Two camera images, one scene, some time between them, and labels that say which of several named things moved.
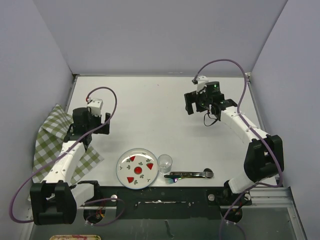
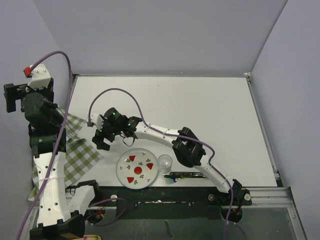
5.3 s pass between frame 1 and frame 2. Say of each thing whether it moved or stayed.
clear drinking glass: stayed
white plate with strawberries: stayed
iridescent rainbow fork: stayed
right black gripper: moved
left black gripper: moved
